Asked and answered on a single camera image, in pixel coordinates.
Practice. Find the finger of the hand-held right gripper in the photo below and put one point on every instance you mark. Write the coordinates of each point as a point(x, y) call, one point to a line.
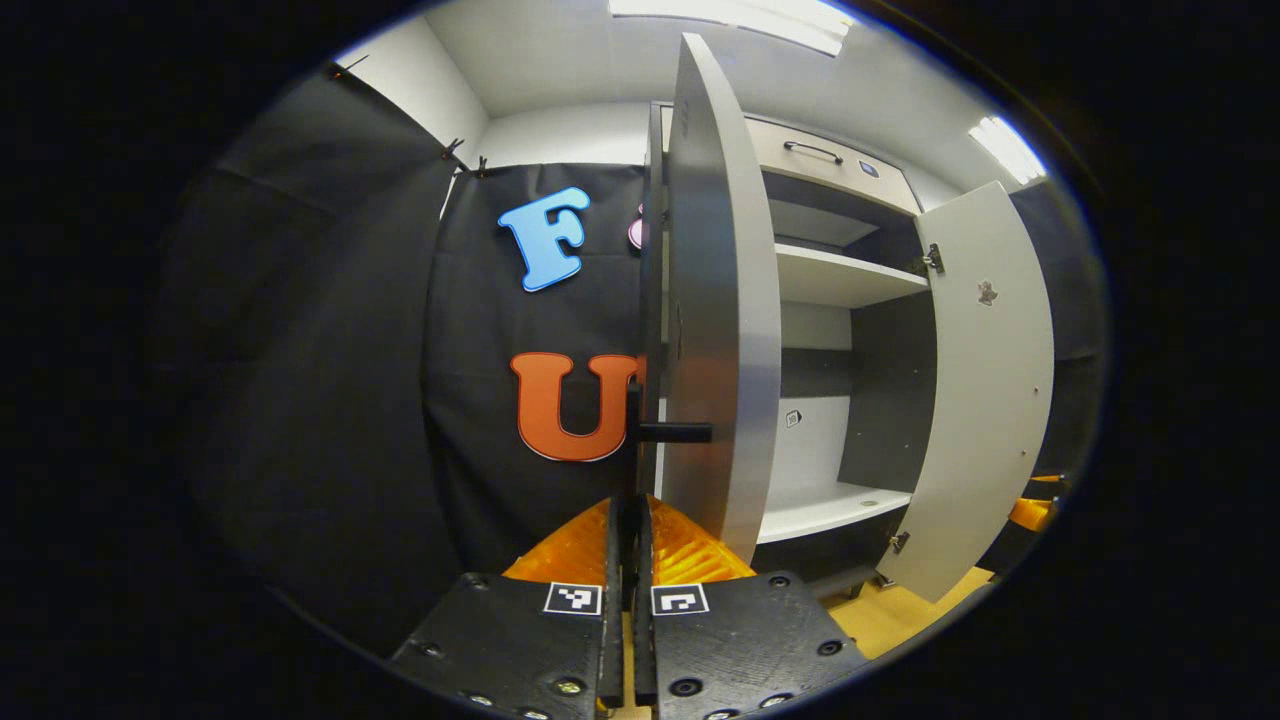
point(1048, 480)
point(1030, 513)

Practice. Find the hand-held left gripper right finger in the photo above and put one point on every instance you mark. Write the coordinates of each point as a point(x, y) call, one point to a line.
point(740, 640)

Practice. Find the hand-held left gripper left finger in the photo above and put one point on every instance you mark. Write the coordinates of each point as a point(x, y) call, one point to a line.
point(520, 640)

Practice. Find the beige shoe cabinet door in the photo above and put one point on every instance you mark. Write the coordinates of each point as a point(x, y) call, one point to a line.
point(985, 400)
point(720, 300)

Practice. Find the double-door shoe cabinet body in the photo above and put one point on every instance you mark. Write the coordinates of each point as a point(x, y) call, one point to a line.
point(890, 400)

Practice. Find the metal door hinge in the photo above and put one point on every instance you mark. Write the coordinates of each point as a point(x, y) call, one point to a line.
point(933, 258)
point(900, 541)

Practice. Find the white cabinet bottom board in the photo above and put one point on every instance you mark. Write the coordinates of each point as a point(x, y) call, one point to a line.
point(830, 510)

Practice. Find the white cabinet shelf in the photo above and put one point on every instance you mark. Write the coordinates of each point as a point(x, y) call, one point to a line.
point(840, 275)

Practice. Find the beige cabinet drawer front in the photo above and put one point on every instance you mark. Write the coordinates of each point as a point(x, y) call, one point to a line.
point(860, 185)

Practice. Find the black backdrop cloth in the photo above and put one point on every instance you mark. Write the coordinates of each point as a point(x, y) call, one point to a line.
point(300, 350)
point(1075, 320)
point(480, 400)

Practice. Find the small ceiling light panel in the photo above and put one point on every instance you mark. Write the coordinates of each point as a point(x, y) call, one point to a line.
point(1008, 150)

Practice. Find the black cloth clip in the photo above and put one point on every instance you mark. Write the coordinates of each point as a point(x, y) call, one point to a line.
point(345, 67)
point(482, 166)
point(454, 149)

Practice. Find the large ceiling light panel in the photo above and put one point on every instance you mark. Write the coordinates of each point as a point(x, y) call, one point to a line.
point(740, 15)

